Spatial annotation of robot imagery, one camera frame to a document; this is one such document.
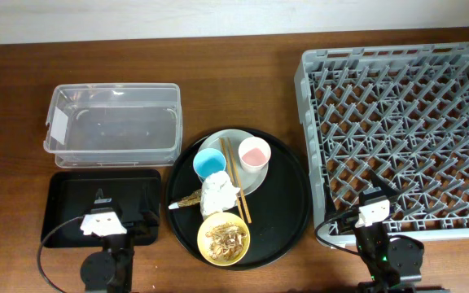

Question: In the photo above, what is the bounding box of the gold snack wrapper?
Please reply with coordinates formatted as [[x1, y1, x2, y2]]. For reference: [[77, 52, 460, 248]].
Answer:
[[169, 189, 202, 210]]

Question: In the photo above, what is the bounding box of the blue cup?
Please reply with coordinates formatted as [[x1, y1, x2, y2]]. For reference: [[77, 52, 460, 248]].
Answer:
[[192, 148, 226, 181]]

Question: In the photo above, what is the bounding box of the white tissue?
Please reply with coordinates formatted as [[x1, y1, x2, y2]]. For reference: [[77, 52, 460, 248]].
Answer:
[[200, 171, 240, 220]]

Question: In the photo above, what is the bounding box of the yellow bowl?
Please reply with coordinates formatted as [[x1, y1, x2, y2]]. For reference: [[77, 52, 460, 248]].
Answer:
[[197, 212, 251, 266]]

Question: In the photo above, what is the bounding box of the food scraps pile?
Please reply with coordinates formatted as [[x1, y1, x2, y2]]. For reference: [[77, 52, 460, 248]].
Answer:
[[205, 223, 248, 261]]

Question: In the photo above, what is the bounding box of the pink cup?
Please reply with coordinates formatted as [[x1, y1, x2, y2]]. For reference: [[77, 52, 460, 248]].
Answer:
[[238, 137, 271, 173]]

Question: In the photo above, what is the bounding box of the wooden chopstick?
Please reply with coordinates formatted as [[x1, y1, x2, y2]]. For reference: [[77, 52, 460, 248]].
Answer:
[[226, 138, 252, 224], [219, 138, 245, 221]]

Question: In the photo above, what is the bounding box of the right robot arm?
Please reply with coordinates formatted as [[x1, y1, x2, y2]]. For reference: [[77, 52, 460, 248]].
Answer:
[[351, 173, 445, 293]]

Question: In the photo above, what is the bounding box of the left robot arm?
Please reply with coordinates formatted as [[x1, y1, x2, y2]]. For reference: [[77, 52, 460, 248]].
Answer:
[[80, 189, 134, 293]]

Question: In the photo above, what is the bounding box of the grey dishwasher rack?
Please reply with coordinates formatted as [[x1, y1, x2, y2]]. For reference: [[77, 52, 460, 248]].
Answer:
[[294, 42, 469, 247]]

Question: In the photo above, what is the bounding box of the black rectangular tray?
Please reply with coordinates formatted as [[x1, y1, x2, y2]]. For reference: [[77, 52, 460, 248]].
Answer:
[[41, 169, 161, 246]]

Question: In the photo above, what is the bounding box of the clear plastic bin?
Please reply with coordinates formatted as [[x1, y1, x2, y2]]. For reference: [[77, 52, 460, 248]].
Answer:
[[43, 83, 183, 168]]

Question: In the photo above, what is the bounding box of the white label on bin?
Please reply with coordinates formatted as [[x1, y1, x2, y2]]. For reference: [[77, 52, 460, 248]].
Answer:
[[50, 107, 68, 145]]

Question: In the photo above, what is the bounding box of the round black tray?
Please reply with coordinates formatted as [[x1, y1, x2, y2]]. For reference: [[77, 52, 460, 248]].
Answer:
[[163, 128, 312, 271]]

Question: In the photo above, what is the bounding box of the grey plate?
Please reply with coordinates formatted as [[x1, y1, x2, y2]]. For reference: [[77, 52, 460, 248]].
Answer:
[[199, 129, 269, 195]]

